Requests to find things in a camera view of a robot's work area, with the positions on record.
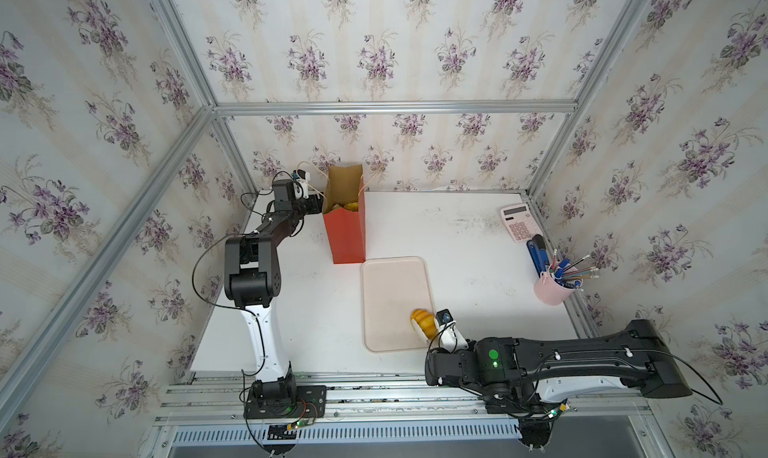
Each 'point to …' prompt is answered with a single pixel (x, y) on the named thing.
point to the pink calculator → (520, 222)
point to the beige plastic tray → (392, 289)
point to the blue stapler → (538, 253)
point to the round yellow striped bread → (426, 321)
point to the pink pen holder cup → (549, 292)
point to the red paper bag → (344, 213)
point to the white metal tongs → (451, 338)
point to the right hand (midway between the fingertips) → (446, 362)
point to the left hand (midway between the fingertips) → (320, 198)
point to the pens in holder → (569, 273)
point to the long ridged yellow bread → (350, 206)
